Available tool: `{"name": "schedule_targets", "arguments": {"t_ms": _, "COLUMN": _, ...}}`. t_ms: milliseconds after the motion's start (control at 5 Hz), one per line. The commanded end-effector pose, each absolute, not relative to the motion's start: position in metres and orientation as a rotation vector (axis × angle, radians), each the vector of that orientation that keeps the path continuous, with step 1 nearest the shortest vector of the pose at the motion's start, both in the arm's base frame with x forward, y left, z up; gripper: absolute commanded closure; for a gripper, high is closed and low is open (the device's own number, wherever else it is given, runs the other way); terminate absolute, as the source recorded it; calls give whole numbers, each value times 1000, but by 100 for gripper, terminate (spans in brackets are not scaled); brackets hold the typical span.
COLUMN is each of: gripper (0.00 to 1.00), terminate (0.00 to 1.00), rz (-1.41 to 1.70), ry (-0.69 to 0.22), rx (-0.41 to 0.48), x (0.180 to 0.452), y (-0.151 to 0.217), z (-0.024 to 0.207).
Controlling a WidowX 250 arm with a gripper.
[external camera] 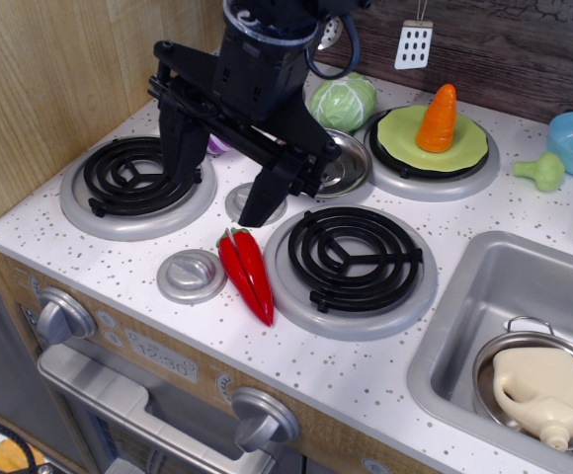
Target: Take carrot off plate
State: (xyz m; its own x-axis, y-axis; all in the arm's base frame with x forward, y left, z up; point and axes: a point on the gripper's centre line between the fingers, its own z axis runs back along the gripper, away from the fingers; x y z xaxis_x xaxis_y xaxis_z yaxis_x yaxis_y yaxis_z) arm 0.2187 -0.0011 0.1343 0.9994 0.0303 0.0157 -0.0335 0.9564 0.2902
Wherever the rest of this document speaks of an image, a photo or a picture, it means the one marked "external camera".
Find silver stovetop knob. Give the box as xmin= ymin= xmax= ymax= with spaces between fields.
xmin=224 ymin=182 xmax=287 ymax=225
xmin=156 ymin=249 xmax=227 ymax=305

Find upper silver stovetop knob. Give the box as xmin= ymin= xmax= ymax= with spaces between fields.
xmin=224 ymin=182 xmax=287 ymax=225

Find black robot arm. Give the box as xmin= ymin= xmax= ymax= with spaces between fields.
xmin=149 ymin=1 xmax=370 ymax=228

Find small silver metal plate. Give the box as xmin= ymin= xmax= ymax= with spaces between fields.
xmin=317 ymin=128 xmax=372 ymax=198

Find silver oven knob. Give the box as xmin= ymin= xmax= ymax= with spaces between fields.
xmin=36 ymin=286 xmax=97 ymax=345
xmin=231 ymin=386 xmax=300 ymax=452

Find lower silver stovetop knob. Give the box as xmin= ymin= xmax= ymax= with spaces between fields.
xmin=156 ymin=249 xmax=227 ymax=305

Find silver hanging strainer ladle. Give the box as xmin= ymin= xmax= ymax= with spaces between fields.
xmin=317 ymin=17 xmax=344 ymax=50

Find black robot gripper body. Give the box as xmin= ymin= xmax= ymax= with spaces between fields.
xmin=149 ymin=11 xmax=342 ymax=197

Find silver metal pot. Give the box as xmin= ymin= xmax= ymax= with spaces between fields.
xmin=471 ymin=316 xmax=573 ymax=452

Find purple striped toy onion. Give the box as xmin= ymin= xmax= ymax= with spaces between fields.
xmin=206 ymin=134 xmax=232 ymax=156

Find green plastic plate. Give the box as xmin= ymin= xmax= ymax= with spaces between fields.
xmin=375 ymin=106 xmax=488 ymax=173

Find red toy chili peppers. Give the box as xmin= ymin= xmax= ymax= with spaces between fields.
xmin=217 ymin=228 xmax=275 ymax=327

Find silver oven door handle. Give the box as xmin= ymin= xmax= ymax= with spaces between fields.
xmin=38 ymin=346 xmax=276 ymax=473

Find white hanging spatula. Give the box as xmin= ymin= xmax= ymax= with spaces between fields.
xmin=394 ymin=1 xmax=434 ymax=70

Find left silver oven knob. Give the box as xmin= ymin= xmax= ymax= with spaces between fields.
xmin=36 ymin=286 xmax=97 ymax=345

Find front left black burner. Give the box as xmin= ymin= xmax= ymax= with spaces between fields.
xmin=59 ymin=135 xmax=216 ymax=242

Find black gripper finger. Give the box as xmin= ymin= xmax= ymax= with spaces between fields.
xmin=238 ymin=168 xmax=290 ymax=227
xmin=159 ymin=96 xmax=208 ymax=184

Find green toy cabbage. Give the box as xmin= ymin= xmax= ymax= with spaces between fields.
xmin=307 ymin=72 xmax=377 ymax=133

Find front right black burner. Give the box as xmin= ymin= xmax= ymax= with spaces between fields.
xmin=264 ymin=205 xmax=438 ymax=341

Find right silver oven knob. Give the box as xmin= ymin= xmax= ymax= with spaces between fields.
xmin=231 ymin=386 xmax=300 ymax=452

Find orange toy carrot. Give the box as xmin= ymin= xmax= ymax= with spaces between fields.
xmin=415 ymin=83 xmax=457 ymax=153

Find cream toy detergent bottle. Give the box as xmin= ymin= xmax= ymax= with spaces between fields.
xmin=492 ymin=348 xmax=573 ymax=451

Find silver toy sink basin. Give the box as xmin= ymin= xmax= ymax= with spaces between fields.
xmin=408 ymin=231 xmax=573 ymax=473

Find orange object on floor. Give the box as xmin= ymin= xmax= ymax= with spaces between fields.
xmin=0 ymin=439 xmax=29 ymax=473

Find green toy broccoli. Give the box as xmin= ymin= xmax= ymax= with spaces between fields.
xmin=513 ymin=151 xmax=565 ymax=192

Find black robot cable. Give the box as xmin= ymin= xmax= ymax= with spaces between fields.
xmin=304 ymin=13 xmax=362 ymax=82

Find oven clock display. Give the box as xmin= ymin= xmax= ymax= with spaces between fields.
xmin=124 ymin=329 xmax=199 ymax=384

